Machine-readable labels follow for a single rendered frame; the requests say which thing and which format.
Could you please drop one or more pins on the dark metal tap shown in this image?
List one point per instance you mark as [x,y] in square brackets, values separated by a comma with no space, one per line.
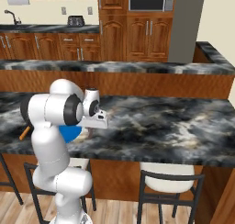
[14,18]

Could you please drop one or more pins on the white-seated black-framed stool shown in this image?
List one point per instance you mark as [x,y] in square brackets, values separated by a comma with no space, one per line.
[170,180]
[80,164]

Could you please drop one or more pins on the tall wooden cupboard unit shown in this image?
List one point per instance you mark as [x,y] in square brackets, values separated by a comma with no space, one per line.
[134,38]

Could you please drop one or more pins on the black toaster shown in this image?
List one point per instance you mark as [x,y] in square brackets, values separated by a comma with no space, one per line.
[75,20]

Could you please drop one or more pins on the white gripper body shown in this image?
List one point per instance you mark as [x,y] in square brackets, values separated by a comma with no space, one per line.
[93,123]

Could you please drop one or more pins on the silver microwave oven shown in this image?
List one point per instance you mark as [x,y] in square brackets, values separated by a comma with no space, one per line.
[151,0]

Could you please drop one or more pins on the grey fridge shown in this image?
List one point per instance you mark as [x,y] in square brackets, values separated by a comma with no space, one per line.
[186,25]

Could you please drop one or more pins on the blue plate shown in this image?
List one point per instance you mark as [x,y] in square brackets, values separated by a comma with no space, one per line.
[71,133]

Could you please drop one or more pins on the grey wall socket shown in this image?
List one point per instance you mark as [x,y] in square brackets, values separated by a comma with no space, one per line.
[63,10]
[90,10]

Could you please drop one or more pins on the wooden base cupboard run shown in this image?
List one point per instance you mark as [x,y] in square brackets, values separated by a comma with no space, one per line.
[49,47]

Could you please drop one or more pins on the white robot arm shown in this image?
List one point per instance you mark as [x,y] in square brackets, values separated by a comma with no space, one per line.
[49,148]

